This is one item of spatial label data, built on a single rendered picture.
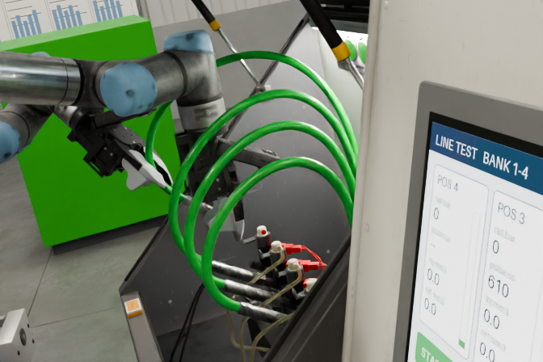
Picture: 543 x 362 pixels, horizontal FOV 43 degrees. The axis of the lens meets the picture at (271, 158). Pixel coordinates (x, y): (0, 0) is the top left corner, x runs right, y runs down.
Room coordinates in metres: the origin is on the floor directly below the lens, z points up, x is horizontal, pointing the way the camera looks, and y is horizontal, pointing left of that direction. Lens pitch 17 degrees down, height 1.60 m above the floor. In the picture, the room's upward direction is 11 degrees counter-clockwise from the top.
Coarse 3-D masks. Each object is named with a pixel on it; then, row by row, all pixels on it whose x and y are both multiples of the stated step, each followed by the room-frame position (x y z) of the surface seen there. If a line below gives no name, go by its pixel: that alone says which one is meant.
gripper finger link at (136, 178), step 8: (136, 152) 1.23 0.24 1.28; (144, 160) 1.22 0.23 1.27; (128, 168) 1.22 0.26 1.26; (144, 168) 1.20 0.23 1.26; (152, 168) 1.21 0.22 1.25; (128, 176) 1.22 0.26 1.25; (136, 176) 1.21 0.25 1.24; (144, 176) 1.20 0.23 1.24; (152, 176) 1.20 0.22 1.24; (160, 176) 1.20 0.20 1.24; (128, 184) 1.22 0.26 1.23; (136, 184) 1.21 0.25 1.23; (160, 184) 1.20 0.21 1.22
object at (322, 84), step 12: (216, 60) 1.20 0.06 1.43; (228, 60) 1.20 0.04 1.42; (240, 60) 1.20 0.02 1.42; (276, 60) 1.19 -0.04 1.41; (288, 60) 1.18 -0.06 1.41; (312, 72) 1.18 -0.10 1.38; (324, 84) 1.18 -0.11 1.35; (336, 108) 1.18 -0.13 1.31; (156, 120) 1.22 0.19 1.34; (348, 120) 1.18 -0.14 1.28; (348, 132) 1.17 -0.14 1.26; (168, 192) 1.22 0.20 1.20
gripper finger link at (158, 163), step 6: (144, 150) 1.26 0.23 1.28; (144, 156) 1.25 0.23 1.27; (156, 156) 1.27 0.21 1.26; (156, 162) 1.24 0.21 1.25; (162, 162) 1.26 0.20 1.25; (156, 168) 1.24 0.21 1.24; (162, 168) 1.24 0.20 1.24; (162, 174) 1.23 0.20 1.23; (168, 174) 1.23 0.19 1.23; (168, 180) 1.23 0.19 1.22
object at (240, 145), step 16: (272, 128) 0.97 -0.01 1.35; (288, 128) 0.97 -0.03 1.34; (304, 128) 0.98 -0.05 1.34; (240, 144) 0.95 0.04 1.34; (224, 160) 0.95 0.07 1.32; (336, 160) 1.00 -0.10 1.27; (208, 176) 0.94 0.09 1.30; (352, 176) 1.00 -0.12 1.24; (352, 192) 1.00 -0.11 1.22; (192, 208) 0.93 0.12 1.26; (192, 224) 0.93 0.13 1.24; (192, 240) 0.93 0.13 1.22; (192, 256) 0.93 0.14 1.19; (224, 288) 0.94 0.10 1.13; (240, 288) 0.94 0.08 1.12; (256, 288) 0.95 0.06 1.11; (272, 304) 0.95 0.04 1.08
